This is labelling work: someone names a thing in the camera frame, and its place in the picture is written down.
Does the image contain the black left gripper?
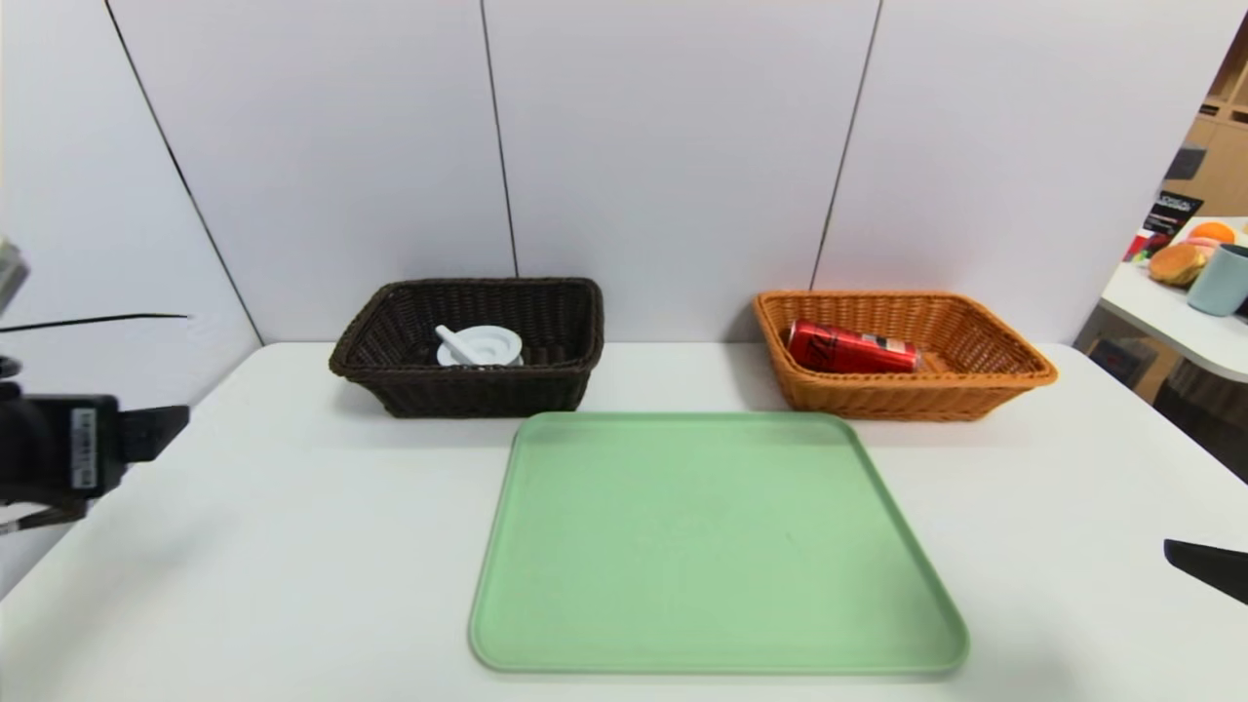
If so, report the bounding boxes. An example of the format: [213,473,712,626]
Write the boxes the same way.
[0,395,190,502]

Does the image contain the white marker pen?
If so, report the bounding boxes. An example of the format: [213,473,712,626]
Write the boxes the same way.
[434,325,479,368]

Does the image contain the white plastic sink strainer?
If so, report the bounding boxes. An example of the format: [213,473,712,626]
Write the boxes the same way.
[436,325,525,369]

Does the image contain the red soda can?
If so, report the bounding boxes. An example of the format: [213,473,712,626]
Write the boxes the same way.
[786,319,922,375]

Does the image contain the dark brown wicker basket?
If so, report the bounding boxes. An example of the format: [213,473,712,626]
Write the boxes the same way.
[329,278,606,420]

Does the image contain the orange wicker basket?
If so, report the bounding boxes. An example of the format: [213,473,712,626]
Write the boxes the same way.
[753,290,1060,422]

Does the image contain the light green plastic tray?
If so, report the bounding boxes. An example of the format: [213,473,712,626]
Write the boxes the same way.
[468,410,971,676]

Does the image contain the white side table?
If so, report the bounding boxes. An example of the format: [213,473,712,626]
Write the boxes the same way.
[1100,216,1248,385]

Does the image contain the brown bread bun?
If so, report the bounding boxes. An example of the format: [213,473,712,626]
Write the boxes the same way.
[1149,242,1210,288]

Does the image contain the black printed box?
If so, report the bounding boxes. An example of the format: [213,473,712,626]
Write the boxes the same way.
[1143,190,1206,240]

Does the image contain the teal cup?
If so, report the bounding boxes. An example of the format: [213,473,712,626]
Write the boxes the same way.
[1187,244,1248,318]

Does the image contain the wooden shelf unit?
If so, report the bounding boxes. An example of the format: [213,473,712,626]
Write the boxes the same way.
[1165,19,1248,220]

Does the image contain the thin black cable tie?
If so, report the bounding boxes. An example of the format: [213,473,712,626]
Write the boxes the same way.
[0,313,189,335]

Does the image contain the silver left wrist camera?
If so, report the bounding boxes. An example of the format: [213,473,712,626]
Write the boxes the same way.
[0,238,29,315]

